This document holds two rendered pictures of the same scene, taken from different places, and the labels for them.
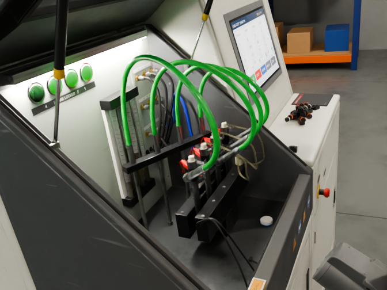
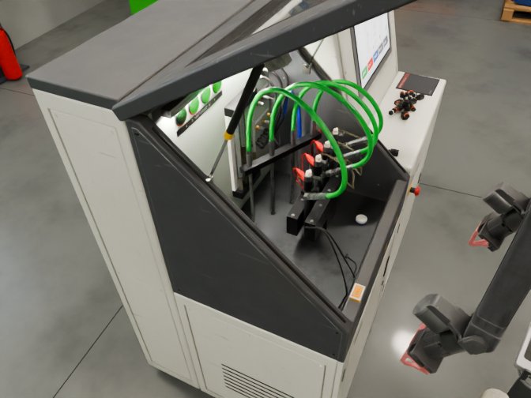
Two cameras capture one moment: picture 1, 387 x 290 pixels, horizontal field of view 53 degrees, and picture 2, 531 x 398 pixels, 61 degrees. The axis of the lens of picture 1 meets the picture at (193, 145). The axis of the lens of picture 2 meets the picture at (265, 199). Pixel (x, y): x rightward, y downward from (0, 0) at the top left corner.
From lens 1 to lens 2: 44 cm
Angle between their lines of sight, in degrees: 19
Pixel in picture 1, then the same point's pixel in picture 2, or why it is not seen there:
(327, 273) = (425, 313)
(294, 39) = not seen: outside the picture
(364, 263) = (451, 310)
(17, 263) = (153, 253)
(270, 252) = (369, 260)
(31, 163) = (189, 193)
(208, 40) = (330, 42)
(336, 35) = not seen: outside the picture
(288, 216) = (385, 225)
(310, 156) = (410, 162)
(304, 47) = not seen: outside the picture
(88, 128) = (213, 135)
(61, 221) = (208, 235)
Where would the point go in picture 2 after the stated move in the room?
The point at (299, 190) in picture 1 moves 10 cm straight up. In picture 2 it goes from (397, 198) to (401, 175)
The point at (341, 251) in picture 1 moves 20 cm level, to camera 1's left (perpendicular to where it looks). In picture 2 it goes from (437, 301) to (337, 307)
